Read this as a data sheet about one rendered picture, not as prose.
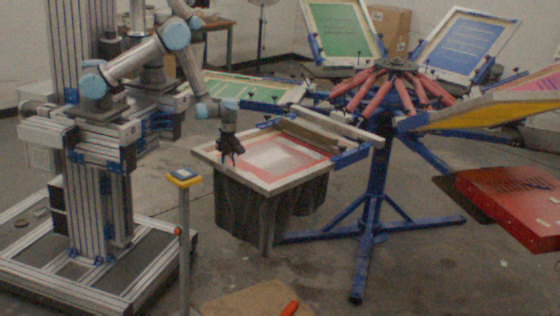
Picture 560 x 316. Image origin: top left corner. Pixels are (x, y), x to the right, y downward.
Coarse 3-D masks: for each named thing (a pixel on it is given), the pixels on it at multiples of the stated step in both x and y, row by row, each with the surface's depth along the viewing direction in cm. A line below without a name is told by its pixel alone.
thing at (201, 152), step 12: (300, 120) 323; (252, 132) 301; (264, 132) 309; (324, 132) 309; (204, 144) 281; (348, 144) 297; (204, 156) 269; (216, 168) 264; (228, 168) 257; (312, 168) 264; (324, 168) 267; (240, 180) 253; (252, 180) 248; (288, 180) 250; (300, 180) 255; (264, 192) 243; (276, 192) 244
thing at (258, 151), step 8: (272, 136) 307; (280, 136) 308; (288, 136) 308; (248, 144) 294; (256, 144) 295; (264, 144) 295; (272, 144) 296; (280, 144) 297; (304, 144) 299; (248, 152) 284; (256, 152) 285; (264, 152) 286; (272, 152) 286; (280, 152) 287; (240, 160) 275; (248, 160) 275; (256, 160) 276; (240, 168) 266
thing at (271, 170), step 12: (276, 156) 282; (288, 156) 283; (300, 156) 284; (252, 168) 267; (264, 168) 268; (276, 168) 269; (288, 168) 270; (300, 168) 271; (264, 180) 256; (276, 180) 257
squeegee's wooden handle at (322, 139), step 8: (280, 120) 307; (288, 120) 303; (288, 128) 304; (296, 128) 300; (304, 128) 295; (312, 128) 294; (304, 136) 297; (312, 136) 293; (320, 136) 288; (328, 136) 285; (320, 144) 290; (328, 144) 286; (336, 144) 284
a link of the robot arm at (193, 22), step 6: (168, 0) 276; (174, 0) 277; (180, 0) 279; (174, 6) 279; (180, 6) 280; (186, 6) 284; (180, 12) 283; (186, 12) 285; (186, 18) 287; (192, 18) 288; (198, 18) 290; (192, 24) 289; (198, 24) 291
